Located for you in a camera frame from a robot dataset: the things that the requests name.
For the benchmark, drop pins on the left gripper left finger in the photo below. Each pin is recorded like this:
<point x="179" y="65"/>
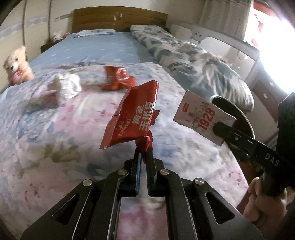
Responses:
<point x="133" y="167"/>

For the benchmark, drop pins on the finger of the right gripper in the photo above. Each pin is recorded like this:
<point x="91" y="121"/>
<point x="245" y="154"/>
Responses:
<point x="219" y="130"/>

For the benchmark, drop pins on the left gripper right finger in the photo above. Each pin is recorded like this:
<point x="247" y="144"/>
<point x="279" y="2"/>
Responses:
<point x="153" y="166"/>

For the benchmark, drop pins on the white 1928 paper box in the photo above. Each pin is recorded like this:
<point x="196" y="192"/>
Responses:
<point x="200" y="115"/>

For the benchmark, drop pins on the red corn snack bag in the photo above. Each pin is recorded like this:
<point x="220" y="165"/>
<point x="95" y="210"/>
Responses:
<point x="133" y="118"/>

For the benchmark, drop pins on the red snack wrapper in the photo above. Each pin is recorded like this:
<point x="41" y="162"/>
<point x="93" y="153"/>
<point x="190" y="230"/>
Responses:
<point x="118" y="79"/>

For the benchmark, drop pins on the white tissue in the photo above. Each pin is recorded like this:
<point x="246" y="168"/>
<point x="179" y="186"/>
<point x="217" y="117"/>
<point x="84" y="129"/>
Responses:
<point x="65" y="87"/>

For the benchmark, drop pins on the right hand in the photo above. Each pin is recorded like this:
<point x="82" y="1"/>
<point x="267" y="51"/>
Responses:
<point x="266" y="212"/>

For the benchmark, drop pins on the grey leaf pattern duvet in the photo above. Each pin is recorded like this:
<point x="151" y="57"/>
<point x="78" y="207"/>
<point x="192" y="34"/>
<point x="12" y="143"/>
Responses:
<point x="194" y="68"/>

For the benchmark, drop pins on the floral pink blue blanket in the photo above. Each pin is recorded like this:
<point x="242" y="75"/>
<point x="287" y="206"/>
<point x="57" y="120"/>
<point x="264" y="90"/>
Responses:
<point x="66" y="126"/>

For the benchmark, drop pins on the grey patterned curtain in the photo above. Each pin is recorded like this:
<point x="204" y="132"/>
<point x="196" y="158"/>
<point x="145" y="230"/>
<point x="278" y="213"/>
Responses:
<point x="229" y="17"/>

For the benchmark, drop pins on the blue bed sheet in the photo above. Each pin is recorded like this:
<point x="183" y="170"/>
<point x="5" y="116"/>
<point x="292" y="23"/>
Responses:
<point x="120" y="48"/>

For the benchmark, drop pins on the blue white pillow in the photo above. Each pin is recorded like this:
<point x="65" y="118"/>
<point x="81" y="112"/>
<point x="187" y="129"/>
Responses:
<point x="88" y="33"/>

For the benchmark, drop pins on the wooden headboard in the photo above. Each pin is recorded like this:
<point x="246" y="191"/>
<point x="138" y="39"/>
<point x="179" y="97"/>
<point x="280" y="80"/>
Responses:
<point x="118" y="18"/>

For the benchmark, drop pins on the dark wooden nightstand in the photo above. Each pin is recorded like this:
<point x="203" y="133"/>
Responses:
<point x="48" y="45"/>

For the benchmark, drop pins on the cream teddy bear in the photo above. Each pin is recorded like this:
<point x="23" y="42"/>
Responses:
<point x="17" y="67"/>

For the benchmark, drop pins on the white bunny plush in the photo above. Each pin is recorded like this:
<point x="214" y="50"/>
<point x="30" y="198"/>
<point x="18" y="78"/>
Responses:
<point x="57" y="36"/>

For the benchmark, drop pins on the cream sliding wardrobe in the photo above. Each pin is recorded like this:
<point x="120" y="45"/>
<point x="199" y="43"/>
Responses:
<point x="32" y="24"/>

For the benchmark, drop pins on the grey bed guard rail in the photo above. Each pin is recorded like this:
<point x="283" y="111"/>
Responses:
<point x="239" y="55"/>

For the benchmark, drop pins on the wall switch panel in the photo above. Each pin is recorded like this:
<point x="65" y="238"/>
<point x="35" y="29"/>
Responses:
<point x="61" y="18"/>

